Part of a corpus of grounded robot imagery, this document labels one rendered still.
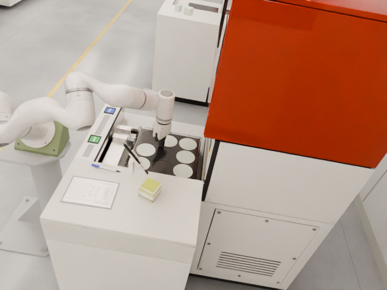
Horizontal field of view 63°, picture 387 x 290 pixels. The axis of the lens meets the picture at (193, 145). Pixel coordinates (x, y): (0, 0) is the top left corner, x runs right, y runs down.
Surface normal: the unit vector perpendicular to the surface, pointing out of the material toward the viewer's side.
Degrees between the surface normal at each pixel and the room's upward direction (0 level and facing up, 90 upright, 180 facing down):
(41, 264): 0
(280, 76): 90
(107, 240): 90
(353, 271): 0
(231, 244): 90
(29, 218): 90
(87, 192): 0
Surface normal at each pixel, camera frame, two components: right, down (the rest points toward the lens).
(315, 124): -0.11, 0.64
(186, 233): 0.15, -0.74
